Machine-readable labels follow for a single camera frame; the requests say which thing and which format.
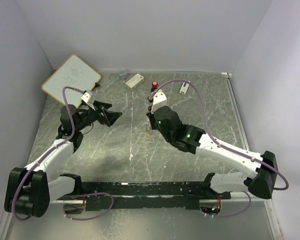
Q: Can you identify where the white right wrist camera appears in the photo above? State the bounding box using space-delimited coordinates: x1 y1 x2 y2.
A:
151 89 167 114

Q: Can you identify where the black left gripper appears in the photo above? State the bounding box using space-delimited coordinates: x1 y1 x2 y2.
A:
75 100 123 131

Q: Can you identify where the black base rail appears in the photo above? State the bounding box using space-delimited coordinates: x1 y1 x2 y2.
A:
57 181 232 212

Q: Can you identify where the white plastic clip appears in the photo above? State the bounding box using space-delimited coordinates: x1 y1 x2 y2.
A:
179 80 190 95

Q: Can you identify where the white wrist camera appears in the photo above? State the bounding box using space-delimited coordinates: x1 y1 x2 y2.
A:
151 89 167 114
81 90 95 104

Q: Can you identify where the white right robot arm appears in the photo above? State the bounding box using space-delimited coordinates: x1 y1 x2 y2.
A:
146 106 278 200

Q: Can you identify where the white cardboard box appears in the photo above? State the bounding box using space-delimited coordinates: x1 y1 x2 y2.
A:
125 73 145 91

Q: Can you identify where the wood framed whiteboard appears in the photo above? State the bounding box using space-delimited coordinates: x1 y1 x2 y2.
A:
41 54 102 105

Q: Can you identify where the clear plastic cup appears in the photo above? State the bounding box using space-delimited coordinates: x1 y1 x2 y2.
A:
117 68 128 80

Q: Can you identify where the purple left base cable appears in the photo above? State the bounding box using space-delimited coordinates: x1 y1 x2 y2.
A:
62 191 115 221

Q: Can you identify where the white corner bracket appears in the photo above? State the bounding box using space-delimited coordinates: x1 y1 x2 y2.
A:
221 72 232 78

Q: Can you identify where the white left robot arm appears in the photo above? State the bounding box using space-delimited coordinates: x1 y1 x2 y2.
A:
4 100 122 219

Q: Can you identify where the silver keyring with keys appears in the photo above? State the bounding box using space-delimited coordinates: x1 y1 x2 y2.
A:
145 119 152 134

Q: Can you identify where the red black stamp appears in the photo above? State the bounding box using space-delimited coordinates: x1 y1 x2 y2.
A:
150 81 159 93

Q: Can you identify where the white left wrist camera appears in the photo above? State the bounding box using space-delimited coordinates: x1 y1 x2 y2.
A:
81 90 95 104

